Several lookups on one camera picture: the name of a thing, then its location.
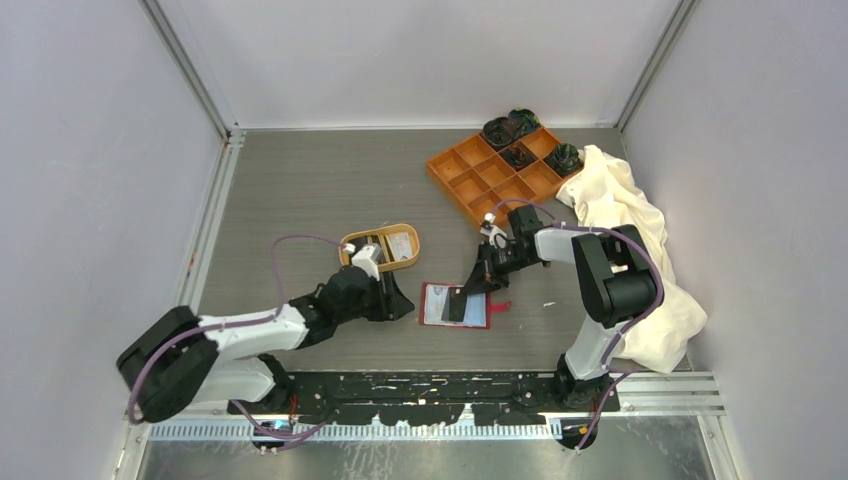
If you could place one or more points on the red card holder wallet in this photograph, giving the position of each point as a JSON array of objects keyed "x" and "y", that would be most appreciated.
[{"x": 480, "y": 309}]

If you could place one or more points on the dark green rolled sock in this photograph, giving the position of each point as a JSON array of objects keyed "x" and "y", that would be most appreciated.
[{"x": 525, "y": 121}]

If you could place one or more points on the dark camouflage rolled sock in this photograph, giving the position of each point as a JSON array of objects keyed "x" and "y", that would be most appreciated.
[{"x": 564, "y": 160}]

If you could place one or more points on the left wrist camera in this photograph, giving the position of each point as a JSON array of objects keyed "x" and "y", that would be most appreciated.
[{"x": 366, "y": 257}]

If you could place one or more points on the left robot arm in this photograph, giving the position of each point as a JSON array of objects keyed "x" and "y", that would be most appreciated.
[{"x": 184, "y": 359}]

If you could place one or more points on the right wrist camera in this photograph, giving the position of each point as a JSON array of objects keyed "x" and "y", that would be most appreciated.
[{"x": 494, "y": 235}]

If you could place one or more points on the black credit card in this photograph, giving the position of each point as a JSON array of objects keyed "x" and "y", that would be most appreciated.
[{"x": 455, "y": 305}]

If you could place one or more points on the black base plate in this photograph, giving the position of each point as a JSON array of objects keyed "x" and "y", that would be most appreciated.
[{"x": 429, "y": 398}]

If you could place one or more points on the orange compartment tray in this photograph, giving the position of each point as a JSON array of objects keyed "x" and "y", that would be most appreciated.
[{"x": 476, "y": 179}]

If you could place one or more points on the oval wooden card tray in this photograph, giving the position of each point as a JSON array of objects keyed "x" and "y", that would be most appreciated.
[{"x": 400, "y": 246}]

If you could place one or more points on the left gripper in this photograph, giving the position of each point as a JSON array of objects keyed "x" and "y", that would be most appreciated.
[{"x": 392, "y": 303}]

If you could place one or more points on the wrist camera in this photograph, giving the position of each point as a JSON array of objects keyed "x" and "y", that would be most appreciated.
[
  {"x": 366, "y": 257},
  {"x": 494, "y": 235}
]

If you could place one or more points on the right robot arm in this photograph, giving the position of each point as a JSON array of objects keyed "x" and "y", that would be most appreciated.
[{"x": 619, "y": 286}]

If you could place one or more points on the dark rolled sock in tray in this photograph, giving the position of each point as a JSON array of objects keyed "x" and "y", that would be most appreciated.
[{"x": 517, "y": 157}]

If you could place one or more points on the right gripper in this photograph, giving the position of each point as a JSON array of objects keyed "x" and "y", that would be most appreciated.
[{"x": 485, "y": 276}]

